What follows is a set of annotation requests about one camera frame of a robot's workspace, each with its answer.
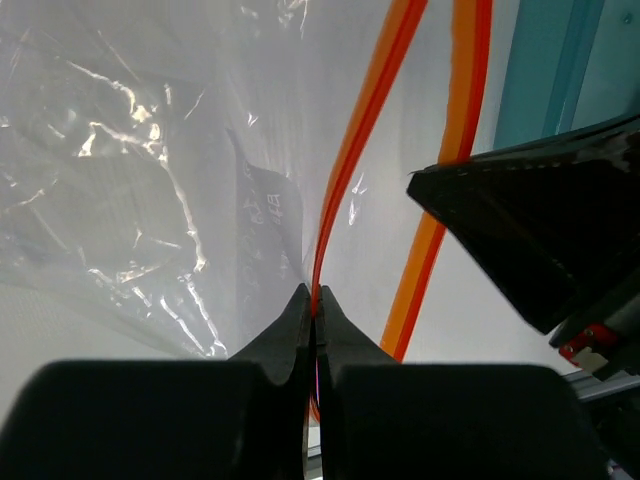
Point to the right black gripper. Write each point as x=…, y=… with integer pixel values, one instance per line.
x=554, y=223

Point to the aluminium mounting rail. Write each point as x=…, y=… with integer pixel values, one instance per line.
x=587, y=388

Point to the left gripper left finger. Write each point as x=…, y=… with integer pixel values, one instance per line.
x=242, y=418

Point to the clear orange zip top bag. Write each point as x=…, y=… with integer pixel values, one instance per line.
x=172, y=170

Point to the teal plastic bin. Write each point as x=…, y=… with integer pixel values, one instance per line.
x=572, y=64

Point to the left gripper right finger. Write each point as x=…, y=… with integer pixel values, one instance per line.
x=381, y=419

